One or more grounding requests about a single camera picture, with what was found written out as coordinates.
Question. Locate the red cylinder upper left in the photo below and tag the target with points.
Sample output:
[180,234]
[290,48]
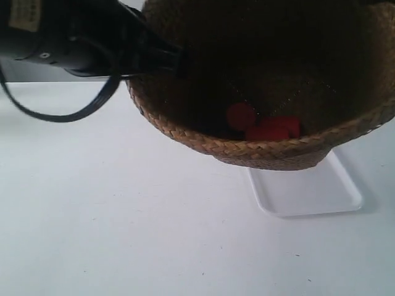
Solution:
[266,133]

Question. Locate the red cylinder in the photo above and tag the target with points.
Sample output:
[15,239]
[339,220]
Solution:
[291,123]
[266,133]

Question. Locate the brown woven wicker basket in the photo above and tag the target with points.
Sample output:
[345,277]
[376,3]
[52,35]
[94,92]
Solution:
[329,63]

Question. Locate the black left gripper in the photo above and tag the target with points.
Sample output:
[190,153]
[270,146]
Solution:
[124,31]

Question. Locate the red round object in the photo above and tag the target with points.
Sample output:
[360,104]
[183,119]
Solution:
[240,116]

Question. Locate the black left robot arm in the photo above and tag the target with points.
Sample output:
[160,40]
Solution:
[38,32]

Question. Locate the white plastic tray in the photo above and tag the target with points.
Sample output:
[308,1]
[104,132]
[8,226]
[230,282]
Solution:
[327,188]

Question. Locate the red cylinder upper right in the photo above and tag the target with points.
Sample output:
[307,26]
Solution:
[291,123]

